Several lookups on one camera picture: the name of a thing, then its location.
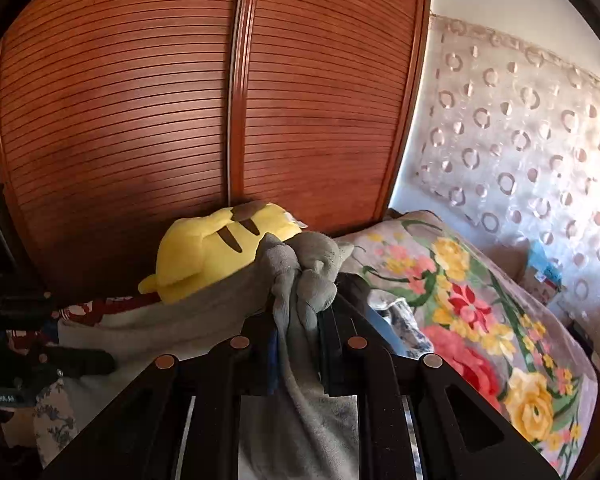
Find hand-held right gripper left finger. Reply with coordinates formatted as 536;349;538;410
42;310;282;480

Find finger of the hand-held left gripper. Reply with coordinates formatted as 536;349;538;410
0;294;57;317
30;347;117;380

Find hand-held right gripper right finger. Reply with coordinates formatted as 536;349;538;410
319;294;562;480

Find grey pants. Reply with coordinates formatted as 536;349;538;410
55;231;362;480

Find red patterned cloth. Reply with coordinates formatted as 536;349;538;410
52;296;157;322

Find blue and white patterned sheet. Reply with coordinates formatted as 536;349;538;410
34;294;437;467

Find yellow plush toy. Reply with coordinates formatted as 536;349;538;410
138;201;305;305

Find floral blanket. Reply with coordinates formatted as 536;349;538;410
334;209;600;479

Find blue and white package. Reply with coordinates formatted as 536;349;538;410
526;239;565;307

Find wooden slatted wardrobe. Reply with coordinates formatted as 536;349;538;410
0;0;432;311

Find sheer curtain with circles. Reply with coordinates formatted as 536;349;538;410
411;12;600;357

